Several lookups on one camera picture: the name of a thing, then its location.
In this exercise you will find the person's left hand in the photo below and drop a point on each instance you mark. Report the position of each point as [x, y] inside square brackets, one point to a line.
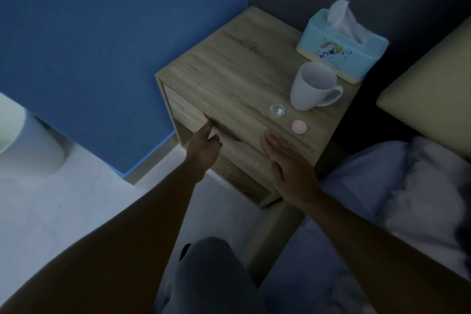
[201, 152]

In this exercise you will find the person's right hand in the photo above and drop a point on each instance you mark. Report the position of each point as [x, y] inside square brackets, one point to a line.
[294, 177]

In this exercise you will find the person's right thumb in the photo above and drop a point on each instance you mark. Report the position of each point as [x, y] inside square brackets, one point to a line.
[276, 173]

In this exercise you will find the person's left thumb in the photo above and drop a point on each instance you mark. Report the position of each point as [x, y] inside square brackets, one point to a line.
[217, 140]

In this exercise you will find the wooden nightstand drawer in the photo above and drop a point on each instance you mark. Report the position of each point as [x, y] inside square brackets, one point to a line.
[184, 111]

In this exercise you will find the person's left forearm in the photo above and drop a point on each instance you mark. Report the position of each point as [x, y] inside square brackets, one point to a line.
[121, 251]

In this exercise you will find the person's right forearm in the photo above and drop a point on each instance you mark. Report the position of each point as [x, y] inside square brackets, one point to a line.
[382, 262]

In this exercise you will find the pink round lid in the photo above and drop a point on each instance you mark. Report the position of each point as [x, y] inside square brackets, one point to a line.
[299, 126]

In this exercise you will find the small clear round container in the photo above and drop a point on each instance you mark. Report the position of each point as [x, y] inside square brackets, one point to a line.
[277, 110]

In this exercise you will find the light blue bed sheet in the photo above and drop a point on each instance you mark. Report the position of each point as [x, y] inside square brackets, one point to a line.
[353, 174]

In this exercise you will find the wooden nightstand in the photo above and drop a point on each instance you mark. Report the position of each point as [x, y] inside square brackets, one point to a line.
[239, 67]

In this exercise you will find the white mug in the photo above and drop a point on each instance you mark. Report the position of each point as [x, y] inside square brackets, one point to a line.
[311, 85]

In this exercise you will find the black shoe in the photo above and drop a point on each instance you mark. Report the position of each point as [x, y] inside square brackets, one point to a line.
[184, 251]

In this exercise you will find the person's grey trouser leg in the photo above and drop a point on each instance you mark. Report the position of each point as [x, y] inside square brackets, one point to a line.
[213, 280]

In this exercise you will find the light blue tissue box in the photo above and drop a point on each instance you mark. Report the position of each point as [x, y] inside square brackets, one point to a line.
[342, 53]

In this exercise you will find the white blanket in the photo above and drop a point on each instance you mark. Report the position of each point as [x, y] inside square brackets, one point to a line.
[430, 196]

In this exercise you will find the white tissue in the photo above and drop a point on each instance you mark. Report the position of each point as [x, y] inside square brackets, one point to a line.
[344, 20]

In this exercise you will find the beige pillow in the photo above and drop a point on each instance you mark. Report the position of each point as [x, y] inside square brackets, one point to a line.
[434, 93]

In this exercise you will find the white round bin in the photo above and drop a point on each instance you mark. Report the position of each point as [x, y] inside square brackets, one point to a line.
[25, 148]

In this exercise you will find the beige bed frame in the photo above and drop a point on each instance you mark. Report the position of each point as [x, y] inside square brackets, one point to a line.
[274, 236]

